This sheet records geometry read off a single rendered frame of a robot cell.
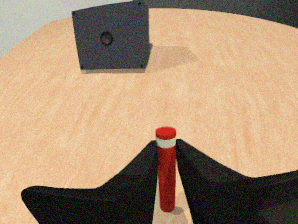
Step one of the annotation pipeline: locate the dark grey sloped panel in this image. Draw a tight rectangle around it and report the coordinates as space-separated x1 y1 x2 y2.
72 0 152 69

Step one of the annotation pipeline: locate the red peg with white band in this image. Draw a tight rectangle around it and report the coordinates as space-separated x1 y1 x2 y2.
154 127 177 213

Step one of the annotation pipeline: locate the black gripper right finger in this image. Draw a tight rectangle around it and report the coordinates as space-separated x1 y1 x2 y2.
176 139 298 224

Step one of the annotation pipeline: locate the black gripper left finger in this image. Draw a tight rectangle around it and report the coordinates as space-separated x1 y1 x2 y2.
21 140 158 224

